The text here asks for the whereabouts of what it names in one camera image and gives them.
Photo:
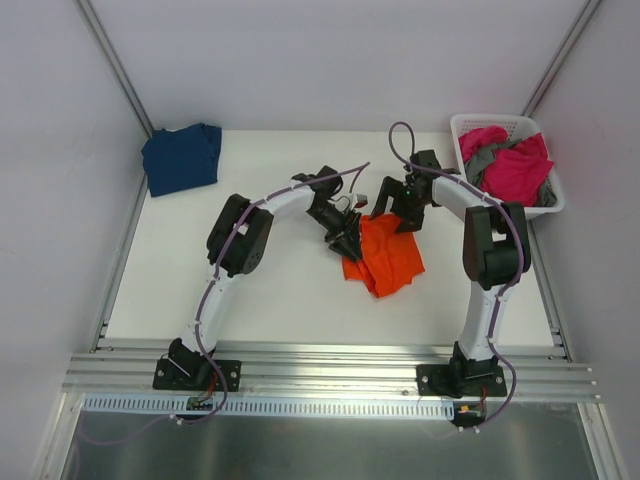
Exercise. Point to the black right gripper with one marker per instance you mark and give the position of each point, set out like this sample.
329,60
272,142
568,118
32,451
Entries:
400,198

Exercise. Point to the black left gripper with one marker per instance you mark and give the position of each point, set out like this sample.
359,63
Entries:
344,233

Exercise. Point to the orange t shirt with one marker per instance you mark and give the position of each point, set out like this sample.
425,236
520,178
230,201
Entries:
389,261

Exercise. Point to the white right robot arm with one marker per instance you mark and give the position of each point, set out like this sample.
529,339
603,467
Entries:
495,254

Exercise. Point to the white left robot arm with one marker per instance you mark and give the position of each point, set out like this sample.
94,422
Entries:
235,247

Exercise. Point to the grey t shirt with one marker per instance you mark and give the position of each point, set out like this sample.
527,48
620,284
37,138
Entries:
480,170

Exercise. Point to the pink t shirt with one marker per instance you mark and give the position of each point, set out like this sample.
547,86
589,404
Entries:
515,170

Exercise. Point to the white plastic basket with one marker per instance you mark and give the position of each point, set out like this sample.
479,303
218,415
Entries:
506,156

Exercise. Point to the blue folded t shirt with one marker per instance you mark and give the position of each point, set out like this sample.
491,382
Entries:
184,159

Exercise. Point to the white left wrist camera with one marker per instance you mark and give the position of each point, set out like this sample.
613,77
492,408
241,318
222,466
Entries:
358,201

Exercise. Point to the aluminium front mounting rail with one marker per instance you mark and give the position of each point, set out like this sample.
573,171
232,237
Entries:
308,370

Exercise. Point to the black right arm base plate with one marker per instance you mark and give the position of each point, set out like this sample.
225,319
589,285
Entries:
461,380

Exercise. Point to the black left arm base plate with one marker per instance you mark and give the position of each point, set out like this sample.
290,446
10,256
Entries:
169,377

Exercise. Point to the white slotted cable duct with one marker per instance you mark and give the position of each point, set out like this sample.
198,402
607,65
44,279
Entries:
272,407

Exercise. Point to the right corner aluminium post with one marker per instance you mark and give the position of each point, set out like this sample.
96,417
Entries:
577,29

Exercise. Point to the corner aluminium post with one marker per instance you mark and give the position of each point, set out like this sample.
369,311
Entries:
99,33
577,29

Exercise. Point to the left corner aluminium post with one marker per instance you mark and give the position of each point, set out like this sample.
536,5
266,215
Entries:
99,33

